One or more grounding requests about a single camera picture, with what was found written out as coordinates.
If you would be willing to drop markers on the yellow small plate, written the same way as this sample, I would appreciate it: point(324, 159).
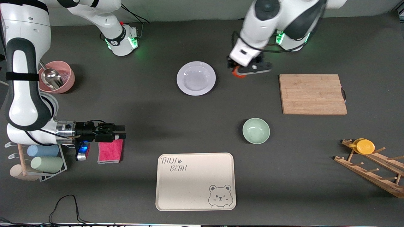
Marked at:
point(365, 147)
point(354, 143)

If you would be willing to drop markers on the orange fruit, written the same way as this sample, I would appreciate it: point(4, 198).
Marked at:
point(235, 73)

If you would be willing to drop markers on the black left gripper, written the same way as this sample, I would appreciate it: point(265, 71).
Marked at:
point(230, 62)

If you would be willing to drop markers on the pink folded cloth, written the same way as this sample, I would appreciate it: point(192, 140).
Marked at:
point(110, 153)

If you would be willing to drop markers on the metal scoop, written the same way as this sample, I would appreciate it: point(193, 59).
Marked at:
point(52, 77)

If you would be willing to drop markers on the cream bear print tray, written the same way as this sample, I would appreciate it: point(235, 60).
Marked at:
point(195, 189)

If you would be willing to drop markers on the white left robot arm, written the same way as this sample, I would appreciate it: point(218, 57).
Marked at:
point(268, 22)

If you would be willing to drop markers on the white round plate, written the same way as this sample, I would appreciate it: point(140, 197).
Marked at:
point(196, 78)

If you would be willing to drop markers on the wooden cutting board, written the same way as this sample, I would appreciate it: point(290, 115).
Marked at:
point(311, 94)

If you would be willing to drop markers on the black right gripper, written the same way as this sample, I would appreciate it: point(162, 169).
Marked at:
point(84, 130)

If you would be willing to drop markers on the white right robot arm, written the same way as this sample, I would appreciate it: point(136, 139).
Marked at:
point(25, 94)

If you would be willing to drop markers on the beige cup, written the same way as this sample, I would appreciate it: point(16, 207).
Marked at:
point(15, 172)

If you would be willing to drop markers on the pink bowl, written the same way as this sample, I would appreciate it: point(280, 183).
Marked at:
point(70, 78)

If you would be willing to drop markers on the green cup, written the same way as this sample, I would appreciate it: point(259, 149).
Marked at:
point(47, 164)

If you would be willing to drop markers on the wooden peg dish rack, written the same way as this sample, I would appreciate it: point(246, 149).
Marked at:
point(372, 178)

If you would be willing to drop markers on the blue cup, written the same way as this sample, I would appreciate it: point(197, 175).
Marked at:
point(42, 150)

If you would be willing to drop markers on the pale green bowl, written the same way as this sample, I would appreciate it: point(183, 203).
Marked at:
point(256, 130)

